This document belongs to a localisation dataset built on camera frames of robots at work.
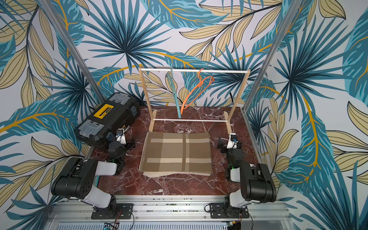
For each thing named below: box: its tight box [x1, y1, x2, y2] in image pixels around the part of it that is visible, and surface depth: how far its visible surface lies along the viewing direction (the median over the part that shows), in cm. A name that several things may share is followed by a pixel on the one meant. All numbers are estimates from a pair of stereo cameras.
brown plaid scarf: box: [138, 131, 214, 173], surface depth 94 cm
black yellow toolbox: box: [73, 92, 141, 148], surface depth 92 cm
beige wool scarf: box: [143, 171, 213, 178], surface depth 87 cm
